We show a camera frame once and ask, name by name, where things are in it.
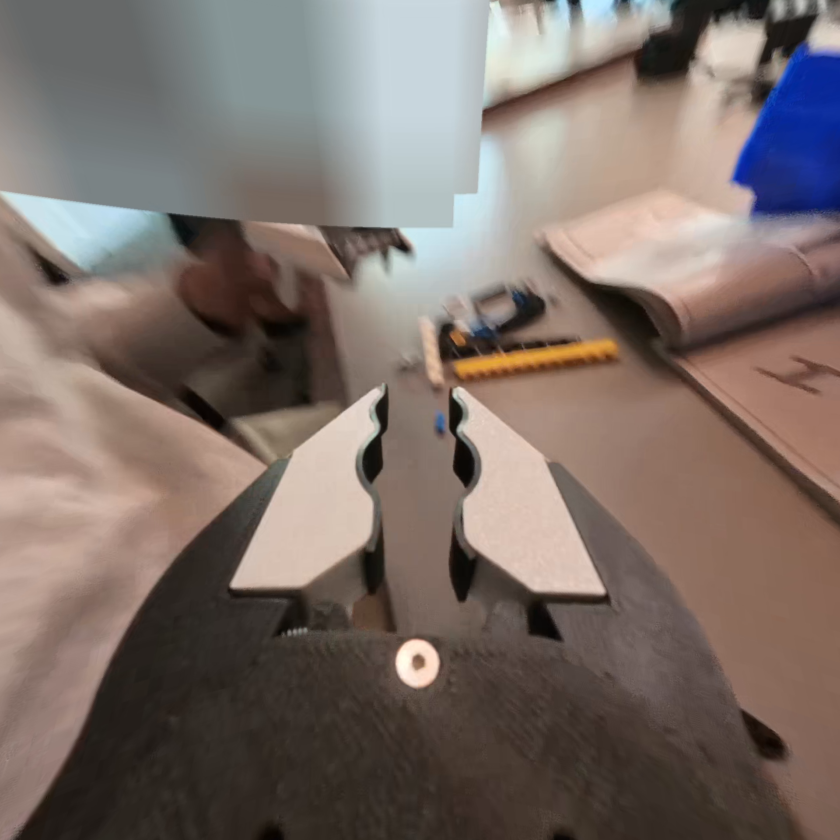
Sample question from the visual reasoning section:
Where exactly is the lego instruction booklet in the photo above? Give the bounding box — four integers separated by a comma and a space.
669, 315, 840, 526

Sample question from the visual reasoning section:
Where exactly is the white paper manual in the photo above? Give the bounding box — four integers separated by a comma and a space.
538, 189, 840, 350

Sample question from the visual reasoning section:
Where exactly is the long yellow lego beam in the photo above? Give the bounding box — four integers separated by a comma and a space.
453, 338, 620, 382

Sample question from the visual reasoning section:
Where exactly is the blue storage bin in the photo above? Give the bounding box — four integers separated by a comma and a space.
731, 42, 840, 217

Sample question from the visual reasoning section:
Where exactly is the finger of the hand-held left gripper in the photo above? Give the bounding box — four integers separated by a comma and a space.
228, 399, 343, 462
241, 222, 416, 283

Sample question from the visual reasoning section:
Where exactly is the long white lego beam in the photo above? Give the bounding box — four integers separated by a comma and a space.
419, 314, 447, 391

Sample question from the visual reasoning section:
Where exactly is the black lego frame assembly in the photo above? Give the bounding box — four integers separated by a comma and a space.
438, 281, 547, 361

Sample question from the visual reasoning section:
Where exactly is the person's left forearm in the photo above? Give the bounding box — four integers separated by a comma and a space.
0, 249, 217, 408

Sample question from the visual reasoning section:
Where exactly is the person's grey zip hoodie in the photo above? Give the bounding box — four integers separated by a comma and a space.
0, 197, 271, 840

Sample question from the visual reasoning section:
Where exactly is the person's left hand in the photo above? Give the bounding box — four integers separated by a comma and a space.
176, 226, 306, 332

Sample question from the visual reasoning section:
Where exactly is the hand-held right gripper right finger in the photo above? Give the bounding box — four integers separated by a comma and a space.
448, 386, 609, 605

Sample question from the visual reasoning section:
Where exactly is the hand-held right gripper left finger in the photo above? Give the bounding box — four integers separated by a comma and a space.
228, 384, 391, 603

